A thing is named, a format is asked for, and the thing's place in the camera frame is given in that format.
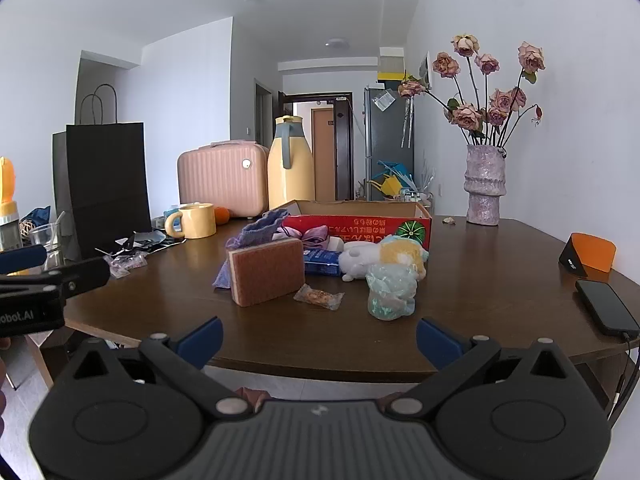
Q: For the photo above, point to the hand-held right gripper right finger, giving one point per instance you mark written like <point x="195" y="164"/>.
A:
<point x="439" y="342"/>

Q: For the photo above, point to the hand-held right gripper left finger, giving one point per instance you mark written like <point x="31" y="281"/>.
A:
<point x="202" y="342"/>

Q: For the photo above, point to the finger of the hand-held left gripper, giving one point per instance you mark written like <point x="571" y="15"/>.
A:
<point x="85" y="275"/>
<point x="22" y="259"/>

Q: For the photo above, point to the clear green plastic bag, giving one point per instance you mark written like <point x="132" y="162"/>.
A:
<point x="390" y="292"/>

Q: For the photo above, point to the pink brown sponge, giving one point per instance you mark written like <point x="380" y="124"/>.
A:
<point x="265" y="275"/>

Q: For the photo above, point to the white yellow plush toy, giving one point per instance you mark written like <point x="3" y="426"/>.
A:
<point x="365" y="257"/>

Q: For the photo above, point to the clear snack packet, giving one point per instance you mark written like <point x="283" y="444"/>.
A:
<point x="317" y="296"/>

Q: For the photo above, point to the purple knit cloth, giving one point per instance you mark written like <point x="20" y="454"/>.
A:
<point x="260" y="232"/>

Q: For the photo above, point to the red cardboard box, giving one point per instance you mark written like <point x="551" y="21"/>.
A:
<point x="360" y="227"/>

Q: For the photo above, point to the blue white small packet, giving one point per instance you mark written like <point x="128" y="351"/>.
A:
<point x="320" y="261"/>

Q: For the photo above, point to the pink satin cloth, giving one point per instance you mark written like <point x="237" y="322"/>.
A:
<point x="312" y="235"/>

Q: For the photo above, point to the clear plastic cup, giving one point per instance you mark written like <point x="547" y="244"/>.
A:
<point x="47" y="246"/>

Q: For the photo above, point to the clear candy wrappers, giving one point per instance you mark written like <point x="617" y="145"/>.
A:
<point x="125" y="262"/>

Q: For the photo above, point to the blue bag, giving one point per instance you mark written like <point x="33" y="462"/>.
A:
<point x="36" y="217"/>

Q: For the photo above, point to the orange capped bottle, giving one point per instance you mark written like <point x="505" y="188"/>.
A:
<point x="6" y="190"/>

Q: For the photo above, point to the black white printed pouch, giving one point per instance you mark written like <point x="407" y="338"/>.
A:
<point x="150" y="242"/>

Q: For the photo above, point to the black paper bag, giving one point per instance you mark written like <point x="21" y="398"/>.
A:
<point x="105" y="185"/>

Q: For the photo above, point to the blue white tissue pack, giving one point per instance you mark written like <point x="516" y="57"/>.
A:
<point x="170" y="212"/>

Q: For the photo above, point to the yellow mug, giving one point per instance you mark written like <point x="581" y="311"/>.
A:
<point x="197" y="222"/>

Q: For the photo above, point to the orange fruit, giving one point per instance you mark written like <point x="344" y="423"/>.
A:
<point x="221" y="216"/>

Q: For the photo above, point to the cluttered clear storage rack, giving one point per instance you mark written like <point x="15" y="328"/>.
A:
<point x="420" y="192"/>

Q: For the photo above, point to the pink suitcase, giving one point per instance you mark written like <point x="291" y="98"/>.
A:
<point x="215" y="180"/>

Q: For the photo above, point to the yellow blue plastic toy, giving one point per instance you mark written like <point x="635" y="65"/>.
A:
<point x="390" y="182"/>

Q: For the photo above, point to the black smartphone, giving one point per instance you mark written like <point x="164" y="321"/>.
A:
<point x="605" y="305"/>

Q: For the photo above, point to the orange black stand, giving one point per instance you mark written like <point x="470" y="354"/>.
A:
<point x="592" y="252"/>

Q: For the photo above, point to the yellow thermos jug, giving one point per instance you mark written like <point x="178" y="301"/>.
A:
<point x="295" y="185"/>

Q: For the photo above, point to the grey refrigerator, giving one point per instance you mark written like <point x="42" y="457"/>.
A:
<point x="390" y="130"/>

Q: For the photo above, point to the brown wooden door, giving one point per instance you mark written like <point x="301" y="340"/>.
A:
<point x="323" y="155"/>

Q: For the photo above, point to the round ceiling light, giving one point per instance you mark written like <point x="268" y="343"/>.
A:
<point x="337" y="43"/>

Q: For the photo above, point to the dark wooden door frame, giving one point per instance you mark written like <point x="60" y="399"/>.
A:
<point x="345" y="150"/>

